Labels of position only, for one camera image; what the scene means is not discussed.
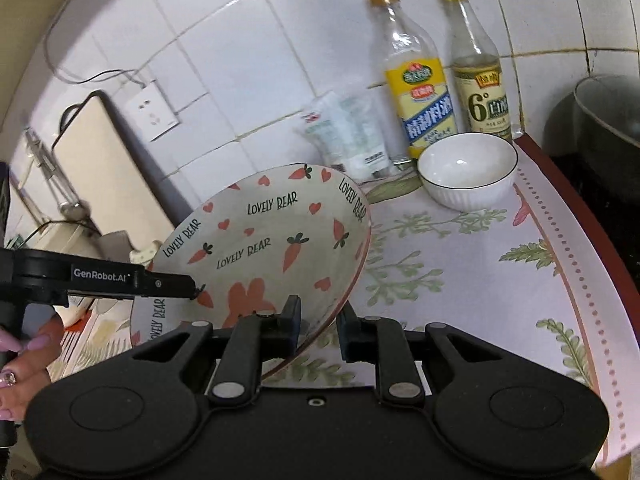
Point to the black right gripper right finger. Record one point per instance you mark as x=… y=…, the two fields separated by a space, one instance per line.
x=382 y=343

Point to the hand with pink nails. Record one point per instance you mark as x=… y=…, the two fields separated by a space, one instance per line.
x=27 y=374

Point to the white wall socket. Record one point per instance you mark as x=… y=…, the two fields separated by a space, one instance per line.
x=150 y=113

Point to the white salt bag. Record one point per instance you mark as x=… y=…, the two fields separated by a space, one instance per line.
x=344 y=126

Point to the white vinegar glass bottle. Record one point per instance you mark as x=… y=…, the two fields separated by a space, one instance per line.
x=477 y=72

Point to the beige cutting board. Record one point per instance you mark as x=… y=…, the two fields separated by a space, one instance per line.
x=94 y=158

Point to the black cooking pot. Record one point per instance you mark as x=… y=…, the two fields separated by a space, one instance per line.
x=592 y=135

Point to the yellow label cooking wine bottle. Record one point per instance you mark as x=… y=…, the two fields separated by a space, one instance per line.
x=415 y=77

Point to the white ribbed bowl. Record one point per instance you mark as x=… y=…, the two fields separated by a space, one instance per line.
x=468 y=171

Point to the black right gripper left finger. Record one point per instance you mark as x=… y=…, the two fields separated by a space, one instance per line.
x=254 y=340

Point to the floral tablecloth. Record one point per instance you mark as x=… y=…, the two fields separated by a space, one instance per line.
x=522 y=275

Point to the cream rice cooker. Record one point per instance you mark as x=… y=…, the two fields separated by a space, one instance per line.
x=79 y=238

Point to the hanging metal ladle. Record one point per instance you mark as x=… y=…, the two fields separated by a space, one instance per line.
x=70 y=205

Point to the lovely bear carrot plate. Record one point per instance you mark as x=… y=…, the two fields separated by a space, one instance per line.
x=298 y=229

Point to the kitchen cleaver white handle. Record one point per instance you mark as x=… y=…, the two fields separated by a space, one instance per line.
x=116 y=246

